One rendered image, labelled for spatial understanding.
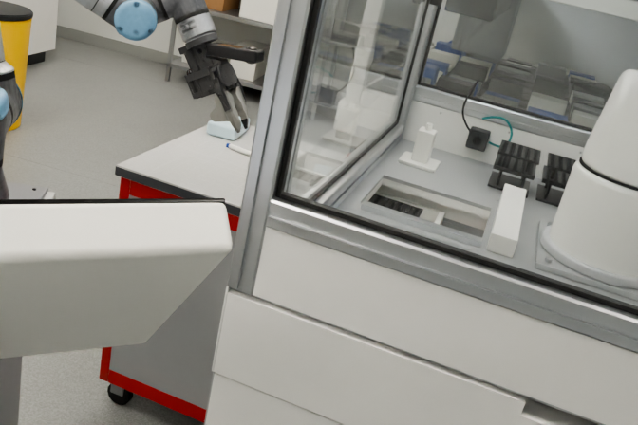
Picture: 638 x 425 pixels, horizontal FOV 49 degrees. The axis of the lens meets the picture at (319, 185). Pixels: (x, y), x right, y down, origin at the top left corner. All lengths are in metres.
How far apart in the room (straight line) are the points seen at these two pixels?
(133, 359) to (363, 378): 1.18
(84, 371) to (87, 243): 1.79
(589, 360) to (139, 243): 0.56
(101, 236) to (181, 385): 1.48
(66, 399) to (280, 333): 1.34
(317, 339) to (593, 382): 0.35
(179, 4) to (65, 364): 1.29
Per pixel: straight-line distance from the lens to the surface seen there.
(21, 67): 4.13
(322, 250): 0.90
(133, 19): 1.36
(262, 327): 0.99
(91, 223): 0.57
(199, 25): 1.49
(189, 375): 1.99
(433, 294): 0.89
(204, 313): 1.87
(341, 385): 0.99
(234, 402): 1.08
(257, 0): 5.35
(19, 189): 1.62
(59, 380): 2.31
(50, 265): 0.57
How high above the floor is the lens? 1.44
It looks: 21 degrees down
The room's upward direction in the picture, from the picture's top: 12 degrees clockwise
